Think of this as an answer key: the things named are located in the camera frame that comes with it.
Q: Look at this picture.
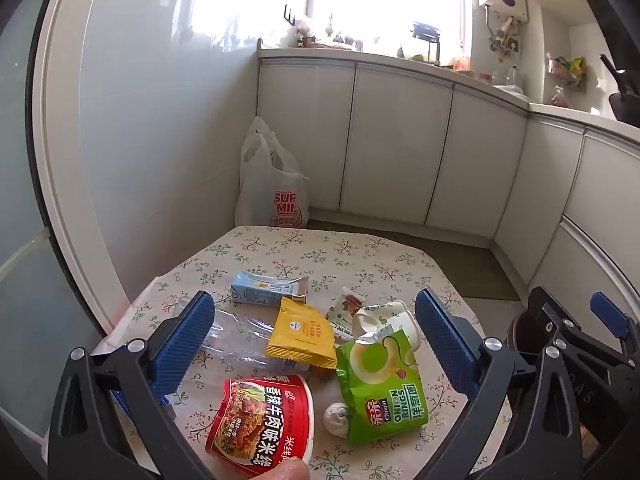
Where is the white kitchen cabinet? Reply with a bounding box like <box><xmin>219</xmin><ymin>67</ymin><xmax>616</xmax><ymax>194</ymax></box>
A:
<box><xmin>257</xmin><ymin>45</ymin><xmax>640</xmax><ymax>341</ymax></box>

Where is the brown floor mat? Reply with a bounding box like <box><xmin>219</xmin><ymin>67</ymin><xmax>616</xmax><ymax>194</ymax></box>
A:
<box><xmin>305</xmin><ymin>219</ymin><xmax>521</xmax><ymax>301</ymax></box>

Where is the person's left hand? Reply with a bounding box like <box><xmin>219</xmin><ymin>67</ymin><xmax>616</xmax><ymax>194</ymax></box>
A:
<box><xmin>276</xmin><ymin>460</ymin><xmax>312</xmax><ymax>480</ymax></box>

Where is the clear plastic bottle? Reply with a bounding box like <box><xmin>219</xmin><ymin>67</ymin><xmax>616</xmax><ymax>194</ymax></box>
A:
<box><xmin>175</xmin><ymin>297</ymin><xmax>287</xmax><ymax>368</ymax></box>

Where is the floral tablecloth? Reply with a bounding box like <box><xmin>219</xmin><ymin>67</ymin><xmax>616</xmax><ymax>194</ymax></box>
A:
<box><xmin>92</xmin><ymin>225</ymin><xmax>513</xmax><ymax>480</ymax></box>

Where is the small white sauce sachet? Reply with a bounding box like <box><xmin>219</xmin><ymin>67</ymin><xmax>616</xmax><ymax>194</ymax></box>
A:
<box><xmin>325</xmin><ymin>287</ymin><xmax>366</xmax><ymax>341</ymax></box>

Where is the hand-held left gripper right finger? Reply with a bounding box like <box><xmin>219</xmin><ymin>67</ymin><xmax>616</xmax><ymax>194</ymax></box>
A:
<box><xmin>415</xmin><ymin>289</ymin><xmax>586</xmax><ymax>480</ymax></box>

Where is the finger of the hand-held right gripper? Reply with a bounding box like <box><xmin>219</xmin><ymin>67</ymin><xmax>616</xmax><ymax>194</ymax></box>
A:
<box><xmin>527</xmin><ymin>286</ymin><xmax>623</xmax><ymax>363</ymax></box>
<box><xmin>590</xmin><ymin>291</ymin><xmax>640</xmax><ymax>361</ymax></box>

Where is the red instant noodle cup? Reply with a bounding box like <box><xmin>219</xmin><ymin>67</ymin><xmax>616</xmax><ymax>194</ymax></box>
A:
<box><xmin>205</xmin><ymin>372</ymin><xmax>316</xmax><ymax>471</ymax></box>

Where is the green and yellow bag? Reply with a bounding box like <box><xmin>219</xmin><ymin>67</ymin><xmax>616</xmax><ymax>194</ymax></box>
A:
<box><xmin>547</xmin><ymin>55</ymin><xmax>587</xmax><ymax>93</ymax></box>

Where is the green snack bag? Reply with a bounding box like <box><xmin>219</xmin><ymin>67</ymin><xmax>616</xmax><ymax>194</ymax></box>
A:
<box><xmin>334</xmin><ymin>327</ymin><xmax>431</xmax><ymax>448</ymax></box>

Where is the white plastic shopping bag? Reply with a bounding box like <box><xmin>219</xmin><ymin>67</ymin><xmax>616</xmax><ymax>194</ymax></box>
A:
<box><xmin>235</xmin><ymin>116</ymin><xmax>312</xmax><ymax>228</ymax></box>

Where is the black pan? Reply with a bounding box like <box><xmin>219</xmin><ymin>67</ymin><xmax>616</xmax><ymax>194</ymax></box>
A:
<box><xmin>600</xmin><ymin>54</ymin><xmax>640</xmax><ymax>128</ymax></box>

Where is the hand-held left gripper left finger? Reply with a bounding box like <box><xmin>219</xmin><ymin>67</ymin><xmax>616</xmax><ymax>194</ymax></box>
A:
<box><xmin>47</xmin><ymin>290</ymin><xmax>216</xmax><ymax>480</ymax></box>

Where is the crumpled white paper ball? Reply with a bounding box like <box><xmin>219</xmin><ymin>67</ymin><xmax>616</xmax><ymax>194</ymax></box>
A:
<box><xmin>324</xmin><ymin>402</ymin><xmax>353</xmax><ymax>438</ymax></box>

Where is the white yoghurt cup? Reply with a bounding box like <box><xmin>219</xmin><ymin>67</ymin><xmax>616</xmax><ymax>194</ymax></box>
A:
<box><xmin>352</xmin><ymin>301</ymin><xmax>421</xmax><ymax>351</ymax></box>

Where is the brown plastic bin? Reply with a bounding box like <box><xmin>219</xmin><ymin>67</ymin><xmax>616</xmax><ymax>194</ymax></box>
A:
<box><xmin>507</xmin><ymin>309</ymin><xmax>542</xmax><ymax>357</ymax></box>

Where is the blue milk carton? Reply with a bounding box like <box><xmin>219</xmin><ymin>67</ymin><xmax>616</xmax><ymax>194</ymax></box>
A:
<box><xmin>231</xmin><ymin>271</ymin><xmax>310</xmax><ymax>307</ymax></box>

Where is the yellow snack packet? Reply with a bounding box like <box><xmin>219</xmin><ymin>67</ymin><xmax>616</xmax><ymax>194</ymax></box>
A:
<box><xmin>265</xmin><ymin>296</ymin><xmax>338</xmax><ymax>371</ymax></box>

